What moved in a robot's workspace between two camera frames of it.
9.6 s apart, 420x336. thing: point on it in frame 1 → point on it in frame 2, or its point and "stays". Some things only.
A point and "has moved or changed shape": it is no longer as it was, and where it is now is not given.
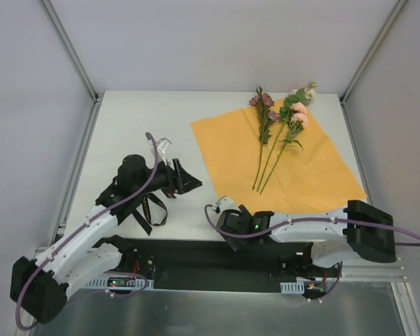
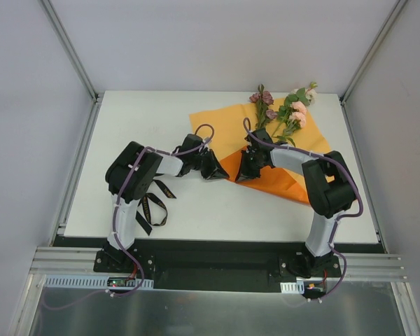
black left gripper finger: (185, 176) → (218, 164)
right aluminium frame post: (397, 7) stays
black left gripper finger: (188, 187) → (218, 173)
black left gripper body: (178, 176) → (206, 162)
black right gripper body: (245, 213) → (249, 163)
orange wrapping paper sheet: (273, 156) has moved or changed shape
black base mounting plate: (213, 263) stays
